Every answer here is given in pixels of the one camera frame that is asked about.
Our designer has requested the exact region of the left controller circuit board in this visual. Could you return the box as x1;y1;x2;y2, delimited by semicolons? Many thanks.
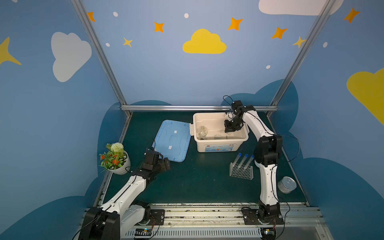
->
134;228;153;238

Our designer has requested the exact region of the aluminium rail base frame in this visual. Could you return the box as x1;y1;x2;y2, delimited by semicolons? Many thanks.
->
120;203;332;240

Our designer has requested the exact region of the clear glass petri dish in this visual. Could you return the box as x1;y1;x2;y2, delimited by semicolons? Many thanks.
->
196;126;208;140

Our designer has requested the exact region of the potted flower plant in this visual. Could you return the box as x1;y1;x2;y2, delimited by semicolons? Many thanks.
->
100;143;131;175

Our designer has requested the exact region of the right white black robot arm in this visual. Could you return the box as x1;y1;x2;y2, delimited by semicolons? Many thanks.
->
224;101;283;224

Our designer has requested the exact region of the light blue bin lid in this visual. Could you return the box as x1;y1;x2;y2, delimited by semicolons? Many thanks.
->
152;120;191;163

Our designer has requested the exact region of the controller circuit board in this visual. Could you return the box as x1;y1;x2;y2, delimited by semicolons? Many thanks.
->
134;228;153;238
260;228;277;240

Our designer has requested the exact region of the clear plastic beaker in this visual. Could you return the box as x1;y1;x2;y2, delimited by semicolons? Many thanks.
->
278;176;297;194

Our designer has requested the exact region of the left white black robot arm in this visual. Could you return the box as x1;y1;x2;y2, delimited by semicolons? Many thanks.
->
73;148;171;240

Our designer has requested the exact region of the right controller circuit board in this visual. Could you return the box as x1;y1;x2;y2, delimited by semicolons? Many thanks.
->
260;228;277;240

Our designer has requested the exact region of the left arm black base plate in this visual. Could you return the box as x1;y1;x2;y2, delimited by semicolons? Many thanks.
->
139;210;165;226

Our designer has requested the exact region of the white plastic storage bin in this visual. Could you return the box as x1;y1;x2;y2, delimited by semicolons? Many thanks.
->
190;113;250;153

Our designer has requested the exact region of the clear test tube rack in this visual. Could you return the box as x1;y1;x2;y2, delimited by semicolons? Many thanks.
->
230;163;254;180

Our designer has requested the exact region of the test tube blue cap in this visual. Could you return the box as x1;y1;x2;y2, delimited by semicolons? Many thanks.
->
238;154;249;169
244;155;254;170
232;153;242;167

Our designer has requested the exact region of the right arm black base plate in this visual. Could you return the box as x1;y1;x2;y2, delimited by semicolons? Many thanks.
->
241;207;285;225

